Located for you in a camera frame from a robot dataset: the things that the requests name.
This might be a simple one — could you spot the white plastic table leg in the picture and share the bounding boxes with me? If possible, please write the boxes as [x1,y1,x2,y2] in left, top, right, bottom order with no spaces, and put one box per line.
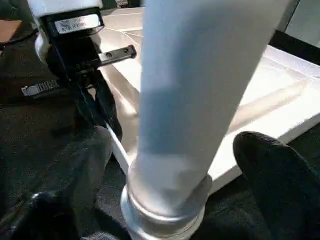
[120,0,293,240]

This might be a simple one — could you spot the white plastic table top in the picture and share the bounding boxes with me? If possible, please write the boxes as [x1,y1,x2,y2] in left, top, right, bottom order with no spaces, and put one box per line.
[92,6,320,193]

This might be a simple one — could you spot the black work mat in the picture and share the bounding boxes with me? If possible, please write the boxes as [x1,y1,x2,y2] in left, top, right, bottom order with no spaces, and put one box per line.
[0,30,320,240]

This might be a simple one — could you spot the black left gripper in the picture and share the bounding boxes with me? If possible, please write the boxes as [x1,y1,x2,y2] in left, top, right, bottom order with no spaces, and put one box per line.
[44,32,138,143]

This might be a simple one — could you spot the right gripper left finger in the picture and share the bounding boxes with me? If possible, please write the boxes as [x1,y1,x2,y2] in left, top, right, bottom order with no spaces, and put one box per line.
[0,126,115,240]

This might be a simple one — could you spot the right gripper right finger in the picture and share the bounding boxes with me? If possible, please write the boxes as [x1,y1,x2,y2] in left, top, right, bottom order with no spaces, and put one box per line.
[232,131,320,240]

